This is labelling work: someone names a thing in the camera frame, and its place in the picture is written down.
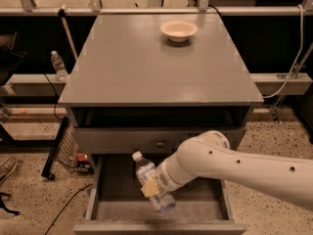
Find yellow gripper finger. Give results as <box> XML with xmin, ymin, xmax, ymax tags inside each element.
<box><xmin>141</xmin><ymin>178</ymin><xmax>160</xmax><ymax>198</ymax></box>

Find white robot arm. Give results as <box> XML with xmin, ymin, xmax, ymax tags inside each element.
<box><xmin>142</xmin><ymin>131</ymin><xmax>313</xmax><ymax>211</ymax></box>

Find open grey middle drawer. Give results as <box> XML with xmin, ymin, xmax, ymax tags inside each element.
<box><xmin>73</xmin><ymin>154</ymin><xmax>246</xmax><ymax>235</ymax></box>

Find round metal drawer knob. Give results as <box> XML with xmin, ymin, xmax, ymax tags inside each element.
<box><xmin>156</xmin><ymin>139</ymin><xmax>165</xmax><ymax>148</ymax></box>

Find closed grey top drawer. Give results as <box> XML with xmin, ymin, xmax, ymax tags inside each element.
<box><xmin>72</xmin><ymin>127</ymin><xmax>246</xmax><ymax>154</ymax></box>

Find grey drawer cabinet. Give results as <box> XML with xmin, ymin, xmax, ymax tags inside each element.
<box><xmin>58</xmin><ymin>13</ymin><xmax>264</xmax><ymax>235</ymax></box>

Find clear water bottle on ledge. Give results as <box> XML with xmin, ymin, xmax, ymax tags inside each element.
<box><xmin>51</xmin><ymin>51</ymin><xmax>68</xmax><ymax>81</ymax></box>

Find orange can on floor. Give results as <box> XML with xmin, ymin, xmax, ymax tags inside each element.
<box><xmin>75</xmin><ymin>153</ymin><xmax>90</xmax><ymax>167</ymax></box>

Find white paper bowl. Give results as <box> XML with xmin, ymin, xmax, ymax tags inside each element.
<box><xmin>160</xmin><ymin>21</ymin><xmax>198</xmax><ymax>42</ymax></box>

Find wooden stick with black tape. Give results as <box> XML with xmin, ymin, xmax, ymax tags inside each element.
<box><xmin>58</xmin><ymin>4</ymin><xmax>78</xmax><ymax>60</ymax></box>

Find black floor cable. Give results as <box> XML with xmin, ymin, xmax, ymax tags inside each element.
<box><xmin>43</xmin><ymin>183</ymin><xmax>94</xmax><ymax>235</ymax></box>

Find black wire mesh rack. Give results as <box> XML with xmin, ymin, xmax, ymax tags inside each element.
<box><xmin>41</xmin><ymin>117</ymin><xmax>93</xmax><ymax>180</ymax></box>

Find black strap on floor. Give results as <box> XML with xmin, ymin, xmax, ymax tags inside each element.
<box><xmin>0</xmin><ymin>191</ymin><xmax>21</xmax><ymax>217</ymax></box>

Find metal railing frame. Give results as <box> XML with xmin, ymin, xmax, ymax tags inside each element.
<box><xmin>0</xmin><ymin>0</ymin><xmax>313</xmax><ymax>18</ymax></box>

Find white hanging cable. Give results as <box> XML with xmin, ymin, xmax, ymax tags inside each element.
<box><xmin>262</xmin><ymin>3</ymin><xmax>306</xmax><ymax>100</ymax></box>

